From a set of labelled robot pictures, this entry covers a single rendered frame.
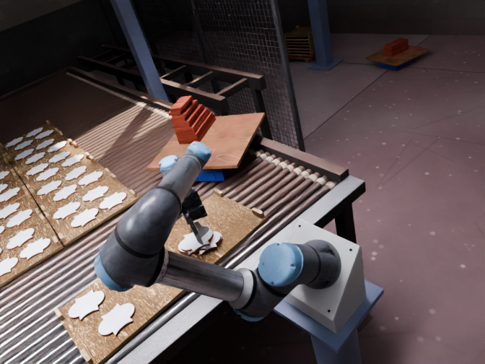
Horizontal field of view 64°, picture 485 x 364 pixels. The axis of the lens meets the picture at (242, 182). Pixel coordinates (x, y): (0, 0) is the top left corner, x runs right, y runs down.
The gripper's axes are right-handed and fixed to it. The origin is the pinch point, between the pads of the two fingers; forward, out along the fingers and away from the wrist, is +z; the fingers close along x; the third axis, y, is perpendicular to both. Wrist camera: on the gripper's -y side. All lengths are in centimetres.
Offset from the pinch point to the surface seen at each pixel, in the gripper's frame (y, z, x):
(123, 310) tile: -34.6, 5.3, -12.2
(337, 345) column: 21, 13, -61
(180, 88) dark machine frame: 46, -2, 155
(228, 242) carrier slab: 10.5, 6.5, -5.5
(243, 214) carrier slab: 22.9, 6.6, 5.6
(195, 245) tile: -1.8, 1.8, -3.5
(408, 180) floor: 169, 100, 63
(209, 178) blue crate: 21.5, 5.8, 41.8
